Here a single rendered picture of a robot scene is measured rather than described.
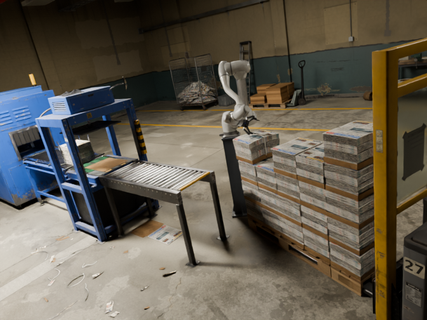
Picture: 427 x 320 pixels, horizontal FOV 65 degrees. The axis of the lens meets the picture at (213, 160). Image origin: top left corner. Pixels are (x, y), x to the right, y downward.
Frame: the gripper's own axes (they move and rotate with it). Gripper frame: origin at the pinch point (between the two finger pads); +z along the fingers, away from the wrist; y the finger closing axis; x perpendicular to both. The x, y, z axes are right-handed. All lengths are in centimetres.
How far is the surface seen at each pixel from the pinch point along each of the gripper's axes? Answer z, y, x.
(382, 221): -23, 41, 165
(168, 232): -29, 146, -74
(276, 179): 0, 44, 48
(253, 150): -8.0, 24.2, 15.2
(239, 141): -15.5, 19.3, -0.7
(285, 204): 10, 63, 59
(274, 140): 14.6, 8.5, 15.2
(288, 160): -11, 24, 67
